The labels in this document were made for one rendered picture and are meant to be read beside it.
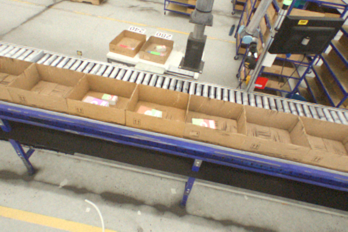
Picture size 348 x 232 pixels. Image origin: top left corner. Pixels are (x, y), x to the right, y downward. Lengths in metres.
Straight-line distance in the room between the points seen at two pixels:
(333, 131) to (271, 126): 0.42
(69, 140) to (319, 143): 1.86
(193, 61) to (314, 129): 1.23
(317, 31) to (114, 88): 1.56
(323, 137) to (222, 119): 0.76
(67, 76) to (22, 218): 1.23
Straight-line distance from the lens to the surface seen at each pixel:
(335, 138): 2.07
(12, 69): 2.15
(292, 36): 1.94
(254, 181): 1.84
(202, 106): 1.69
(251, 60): 2.18
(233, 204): 2.42
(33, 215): 2.39
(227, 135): 1.48
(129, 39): 2.84
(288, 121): 1.84
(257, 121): 1.81
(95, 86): 1.83
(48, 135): 1.98
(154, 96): 1.70
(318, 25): 2.04
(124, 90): 1.74
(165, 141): 1.48
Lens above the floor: 2.08
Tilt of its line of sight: 43 degrees down
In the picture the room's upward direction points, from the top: 9 degrees clockwise
